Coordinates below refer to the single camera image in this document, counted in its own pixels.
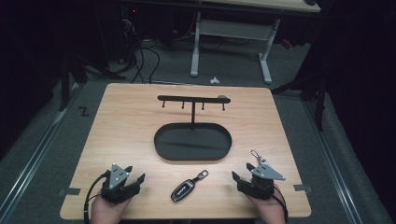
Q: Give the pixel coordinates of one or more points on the black car key fob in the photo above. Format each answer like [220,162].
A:
[183,189]

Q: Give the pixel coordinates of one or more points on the small white floor object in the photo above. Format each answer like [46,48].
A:
[214,81]

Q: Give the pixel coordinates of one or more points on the person's left hand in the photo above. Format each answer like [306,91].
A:
[107,213]

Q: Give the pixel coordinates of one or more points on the black computer tower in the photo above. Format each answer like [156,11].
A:
[129,31]

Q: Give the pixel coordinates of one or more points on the white metal-framed desk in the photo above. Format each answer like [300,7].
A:
[233,29]

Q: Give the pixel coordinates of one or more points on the silver keys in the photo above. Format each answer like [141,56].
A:
[257,157]

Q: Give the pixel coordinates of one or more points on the person's right hand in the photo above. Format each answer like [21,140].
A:
[269,210]

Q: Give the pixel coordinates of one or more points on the grey tape strip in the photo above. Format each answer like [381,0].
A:
[70,191]
[302,188]

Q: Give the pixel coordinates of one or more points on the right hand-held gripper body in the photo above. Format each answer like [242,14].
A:
[261,183]

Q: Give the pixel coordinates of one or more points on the black key rack with tray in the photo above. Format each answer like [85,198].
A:
[193,141]

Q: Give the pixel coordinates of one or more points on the metal floor rail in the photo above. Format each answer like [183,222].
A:
[334,165]
[34,157]

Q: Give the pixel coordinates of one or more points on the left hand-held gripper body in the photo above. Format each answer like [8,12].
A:
[116,177]

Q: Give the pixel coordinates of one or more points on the black metal stand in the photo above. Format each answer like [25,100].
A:
[320,102]
[64,84]

